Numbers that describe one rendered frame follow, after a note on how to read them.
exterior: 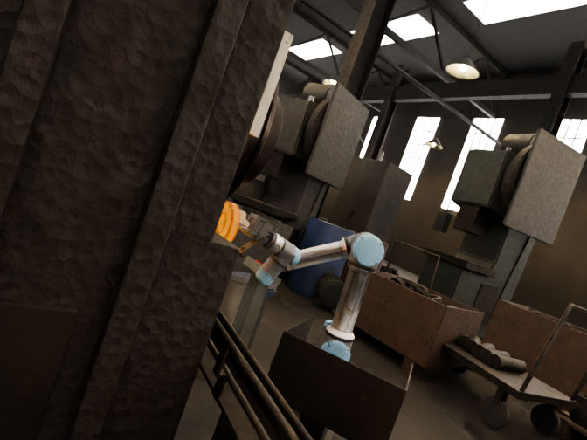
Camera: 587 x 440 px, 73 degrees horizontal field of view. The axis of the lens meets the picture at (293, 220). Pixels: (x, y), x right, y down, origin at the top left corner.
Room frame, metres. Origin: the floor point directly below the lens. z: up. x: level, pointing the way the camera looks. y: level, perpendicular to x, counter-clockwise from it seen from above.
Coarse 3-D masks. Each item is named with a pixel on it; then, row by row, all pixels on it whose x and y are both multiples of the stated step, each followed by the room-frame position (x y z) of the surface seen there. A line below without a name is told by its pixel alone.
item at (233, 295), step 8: (232, 280) 1.92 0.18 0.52; (240, 280) 1.97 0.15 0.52; (232, 288) 1.91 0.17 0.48; (240, 288) 1.93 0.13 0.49; (224, 296) 1.92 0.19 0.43; (232, 296) 1.92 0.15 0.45; (240, 296) 1.94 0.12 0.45; (224, 304) 1.91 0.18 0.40; (232, 304) 1.92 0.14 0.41; (224, 312) 1.91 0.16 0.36; (232, 312) 1.93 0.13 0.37; (232, 320) 1.95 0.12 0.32; (200, 376) 1.91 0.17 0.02
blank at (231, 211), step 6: (228, 204) 1.39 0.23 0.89; (234, 204) 1.39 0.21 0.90; (228, 210) 1.38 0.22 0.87; (234, 210) 1.36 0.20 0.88; (222, 216) 1.43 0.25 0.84; (228, 216) 1.37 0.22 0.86; (234, 216) 1.35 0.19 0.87; (222, 222) 1.44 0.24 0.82; (228, 222) 1.35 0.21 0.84; (234, 222) 1.34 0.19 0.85; (222, 228) 1.43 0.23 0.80; (228, 228) 1.34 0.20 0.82; (234, 228) 1.35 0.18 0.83; (222, 234) 1.37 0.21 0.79; (228, 234) 1.34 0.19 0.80; (234, 234) 1.35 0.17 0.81; (228, 240) 1.36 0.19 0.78
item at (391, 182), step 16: (352, 160) 6.45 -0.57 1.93; (368, 160) 6.21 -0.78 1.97; (352, 176) 6.36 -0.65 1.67; (368, 176) 6.11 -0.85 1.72; (384, 176) 5.88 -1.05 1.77; (400, 176) 6.10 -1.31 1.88; (352, 192) 6.27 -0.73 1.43; (368, 192) 6.03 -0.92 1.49; (384, 192) 5.96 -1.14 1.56; (400, 192) 6.18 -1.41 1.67; (336, 208) 6.43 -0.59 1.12; (352, 208) 6.18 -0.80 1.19; (368, 208) 5.95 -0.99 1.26; (384, 208) 6.04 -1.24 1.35; (336, 224) 6.33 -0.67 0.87; (352, 224) 6.09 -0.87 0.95; (368, 224) 5.89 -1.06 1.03; (384, 224) 6.12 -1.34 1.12; (384, 240) 6.21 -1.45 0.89
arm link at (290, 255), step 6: (288, 246) 1.54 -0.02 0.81; (294, 246) 1.57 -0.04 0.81; (282, 252) 1.52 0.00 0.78; (288, 252) 1.54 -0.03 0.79; (294, 252) 1.56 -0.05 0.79; (300, 252) 1.59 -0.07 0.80; (276, 258) 1.54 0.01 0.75; (282, 258) 1.54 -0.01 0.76; (288, 258) 1.55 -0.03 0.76; (294, 258) 1.56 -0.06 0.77; (282, 264) 1.55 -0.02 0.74; (288, 264) 1.58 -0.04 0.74; (294, 264) 1.57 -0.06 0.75
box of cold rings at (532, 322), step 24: (504, 312) 4.13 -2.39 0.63; (528, 312) 3.96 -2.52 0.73; (504, 336) 4.06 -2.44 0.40; (528, 336) 3.90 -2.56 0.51; (576, 336) 3.62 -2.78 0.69; (528, 360) 3.84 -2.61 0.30; (552, 360) 3.70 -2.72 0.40; (576, 360) 3.57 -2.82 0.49; (552, 384) 3.64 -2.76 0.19; (576, 384) 3.52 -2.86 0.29
